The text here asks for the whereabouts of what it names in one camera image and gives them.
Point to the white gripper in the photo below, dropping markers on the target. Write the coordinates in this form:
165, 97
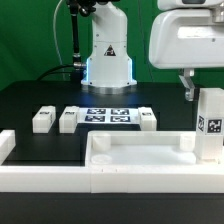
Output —
188, 34

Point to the white desk top tray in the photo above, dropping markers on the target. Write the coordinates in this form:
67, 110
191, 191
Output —
142, 148

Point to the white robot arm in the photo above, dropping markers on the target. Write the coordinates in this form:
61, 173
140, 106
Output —
109, 68

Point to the fiducial marker sheet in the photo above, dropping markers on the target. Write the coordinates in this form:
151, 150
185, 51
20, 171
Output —
108, 116

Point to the white U-shaped fence wall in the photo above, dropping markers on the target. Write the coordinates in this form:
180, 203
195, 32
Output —
106, 178

